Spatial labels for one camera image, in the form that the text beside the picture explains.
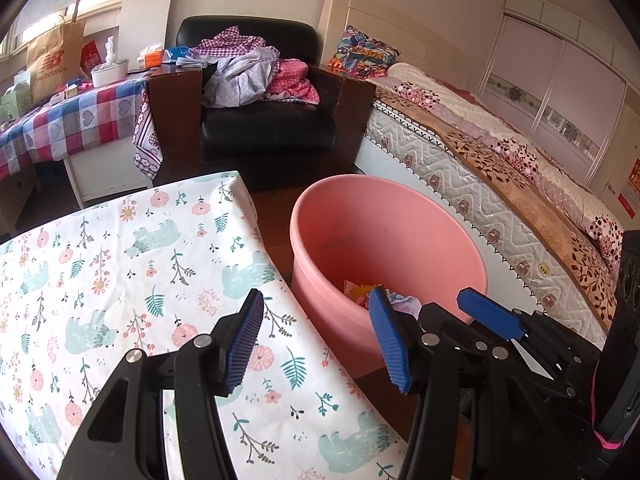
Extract yellow foam net with sticker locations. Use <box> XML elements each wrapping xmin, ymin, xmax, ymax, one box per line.
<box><xmin>343</xmin><ymin>280</ymin><xmax>374</xmax><ymax>309</ymax></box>

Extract pink plastic trash bin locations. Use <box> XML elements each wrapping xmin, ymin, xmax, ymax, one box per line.
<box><xmin>290</xmin><ymin>174</ymin><xmax>488</xmax><ymax>377</ymax></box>

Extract bed with floral blanket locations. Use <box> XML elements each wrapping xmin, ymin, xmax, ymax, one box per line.
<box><xmin>318</xmin><ymin>0</ymin><xmax>624</xmax><ymax>346</ymax></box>

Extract floral bear tablecloth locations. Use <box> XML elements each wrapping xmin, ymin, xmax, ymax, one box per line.
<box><xmin>1</xmin><ymin>171</ymin><xmax>406</xmax><ymax>479</ymax></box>

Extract white wardrobe sliding doors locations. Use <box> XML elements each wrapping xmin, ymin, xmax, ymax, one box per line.
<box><xmin>477</xmin><ymin>0</ymin><xmax>639</xmax><ymax>203</ymax></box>

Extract black leather armchair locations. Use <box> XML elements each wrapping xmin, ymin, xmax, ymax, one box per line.
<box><xmin>174</xmin><ymin>15</ymin><xmax>362</xmax><ymax>181</ymax></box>

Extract colourful comic pillow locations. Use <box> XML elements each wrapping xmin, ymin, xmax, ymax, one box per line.
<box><xmin>328</xmin><ymin>25</ymin><xmax>400</xmax><ymax>79</ymax></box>

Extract plaid checkered tablecloth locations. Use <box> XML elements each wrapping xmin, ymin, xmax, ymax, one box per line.
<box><xmin>1</xmin><ymin>78</ymin><xmax>163</xmax><ymax>180</ymax></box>

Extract dark wooden cabinet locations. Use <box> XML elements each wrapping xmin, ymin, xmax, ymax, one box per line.
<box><xmin>146</xmin><ymin>65</ymin><xmax>203</xmax><ymax>185</ymax></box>

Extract green paper gift box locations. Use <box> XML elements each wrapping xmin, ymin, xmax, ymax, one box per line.
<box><xmin>1</xmin><ymin>82</ymin><xmax>32</xmax><ymax>120</ymax></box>

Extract pile of clothes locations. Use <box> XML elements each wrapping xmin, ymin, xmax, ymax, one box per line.
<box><xmin>190</xmin><ymin>25</ymin><xmax>320</xmax><ymax>108</ymax></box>

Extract white round container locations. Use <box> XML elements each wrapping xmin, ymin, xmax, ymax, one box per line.
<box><xmin>91</xmin><ymin>60</ymin><xmax>129</xmax><ymax>88</ymax></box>

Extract orange tissue box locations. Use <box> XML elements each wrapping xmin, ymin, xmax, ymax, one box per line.
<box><xmin>137</xmin><ymin>42</ymin><xmax>164</xmax><ymax>70</ymax></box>

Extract brown New Balance paper bag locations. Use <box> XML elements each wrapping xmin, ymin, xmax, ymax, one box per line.
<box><xmin>26</xmin><ymin>22</ymin><xmax>85</xmax><ymax>103</ymax></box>

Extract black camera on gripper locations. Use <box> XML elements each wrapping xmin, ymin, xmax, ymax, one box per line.
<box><xmin>592</xmin><ymin>230</ymin><xmax>639</xmax><ymax>450</ymax></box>

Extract red wall calendar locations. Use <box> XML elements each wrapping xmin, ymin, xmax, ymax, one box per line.
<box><xmin>617</xmin><ymin>159</ymin><xmax>640</xmax><ymax>219</ymax></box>

